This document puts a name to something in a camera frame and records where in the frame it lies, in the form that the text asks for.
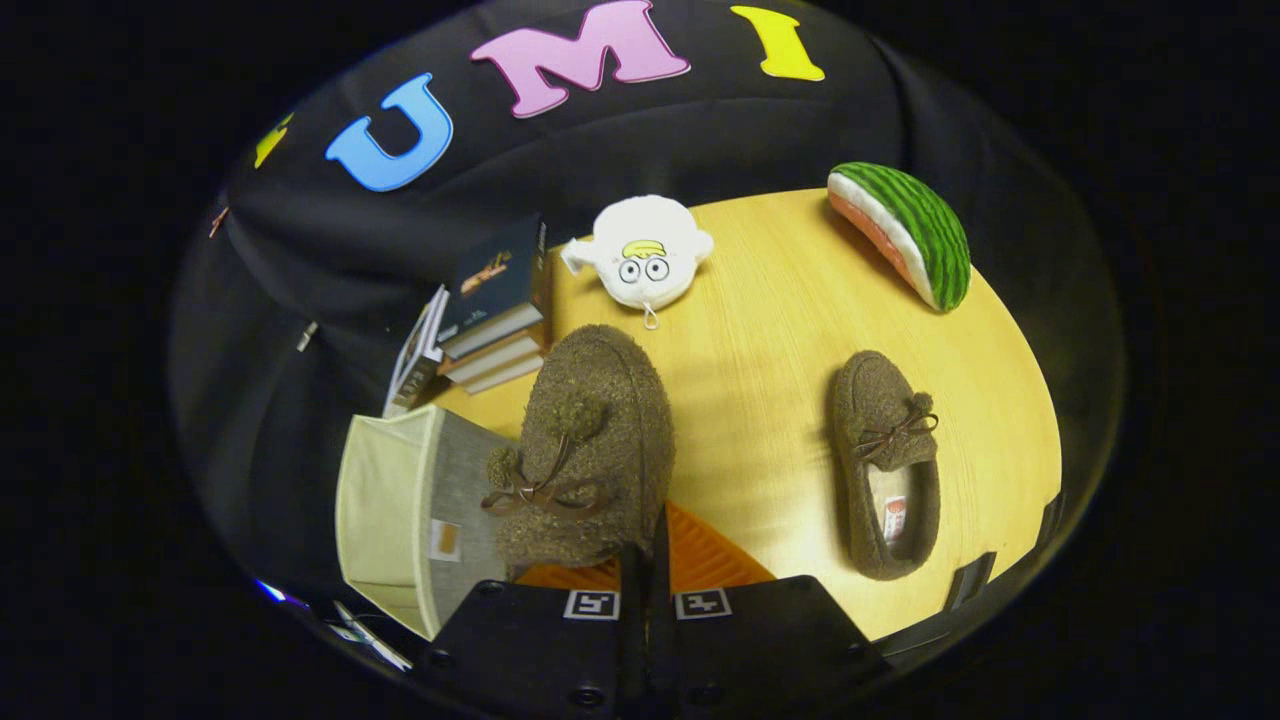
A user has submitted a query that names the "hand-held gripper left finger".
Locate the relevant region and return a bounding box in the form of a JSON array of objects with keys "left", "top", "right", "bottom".
[{"left": 415, "top": 540, "right": 646, "bottom": 716}]

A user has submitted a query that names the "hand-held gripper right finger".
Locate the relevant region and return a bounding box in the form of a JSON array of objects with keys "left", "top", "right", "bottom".
[{"left": 648, "top": 503, "right": 891, "bottom": 716}]

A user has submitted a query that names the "brown fuzzy shoe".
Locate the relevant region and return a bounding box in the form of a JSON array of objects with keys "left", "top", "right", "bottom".
[
  {"left": 828, "top": 350, "right": 943, "bottom": 582},
  {"left": 480, "top": 322, "right": 677, "bottom": 571}
]

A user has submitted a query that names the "grey fabric storage box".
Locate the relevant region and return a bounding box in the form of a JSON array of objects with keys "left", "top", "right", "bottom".
[{"left": 335, "top": 403, "right": 521, "bottom": 641}]

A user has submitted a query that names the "brown cover book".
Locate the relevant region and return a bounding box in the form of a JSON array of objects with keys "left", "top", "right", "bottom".
[
  {"left": 455, "top": 350, "right": 546, "bottom": 396},
  {"left": 438, "top": 330, "right": 549, "bottom": 379}
]

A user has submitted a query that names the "white cover book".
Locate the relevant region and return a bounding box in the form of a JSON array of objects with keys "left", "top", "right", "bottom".
[{"left": 383, "top": 285, "right": 451, "bottom": 419}]

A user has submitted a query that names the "dark blue book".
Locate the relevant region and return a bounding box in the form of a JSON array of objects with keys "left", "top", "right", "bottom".
[{"left": 438, "top": 212, "right": 549, "bottom": 361}]

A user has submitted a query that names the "white plush toy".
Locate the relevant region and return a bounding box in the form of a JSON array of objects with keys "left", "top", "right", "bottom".
[{"left": 560, "top": 194, "right": 715, "bottom": 331}]

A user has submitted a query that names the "watermelon slice plush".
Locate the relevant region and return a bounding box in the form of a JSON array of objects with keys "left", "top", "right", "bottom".
[{"left": 826, "top": 162, "right": 973, "bottom": 313}]

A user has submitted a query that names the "black backdrop cloth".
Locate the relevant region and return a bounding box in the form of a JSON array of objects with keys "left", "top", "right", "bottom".
[{"left": 170, "top": 0, "right": 1126, "bottom": 621}]

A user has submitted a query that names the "black table edge bracket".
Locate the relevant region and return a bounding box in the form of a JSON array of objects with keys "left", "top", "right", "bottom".
[{"left": 945, "top": 550, "right": 998, "bottom": 611}]

